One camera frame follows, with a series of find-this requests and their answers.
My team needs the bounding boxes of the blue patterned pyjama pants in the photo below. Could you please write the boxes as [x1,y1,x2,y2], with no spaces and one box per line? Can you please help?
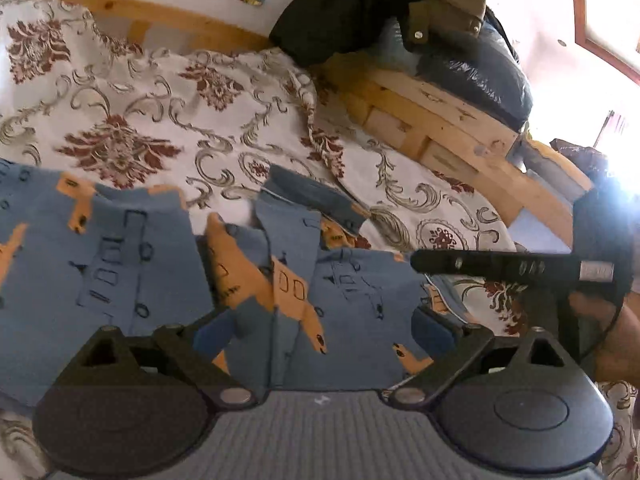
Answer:
[1,162,472,406]

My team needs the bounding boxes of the operator hand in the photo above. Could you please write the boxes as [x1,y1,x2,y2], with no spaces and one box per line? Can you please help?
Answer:
[570,292,639,388]

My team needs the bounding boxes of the black plastic bag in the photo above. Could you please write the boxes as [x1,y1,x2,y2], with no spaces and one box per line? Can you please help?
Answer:
[369,10,533,132]

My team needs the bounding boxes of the white floral bedspread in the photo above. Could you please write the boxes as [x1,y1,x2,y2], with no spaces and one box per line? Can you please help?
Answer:
[1,0,639,479]

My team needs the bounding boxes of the olive green garment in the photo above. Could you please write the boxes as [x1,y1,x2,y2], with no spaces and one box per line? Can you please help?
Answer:
[401,0,487,51]

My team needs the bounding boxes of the dark jacket on bedpost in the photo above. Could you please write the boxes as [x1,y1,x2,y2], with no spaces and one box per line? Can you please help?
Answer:
[269,0,419,67]

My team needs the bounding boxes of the wooden bed frame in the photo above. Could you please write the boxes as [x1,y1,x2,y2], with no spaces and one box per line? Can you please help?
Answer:
[1,0,573,249]

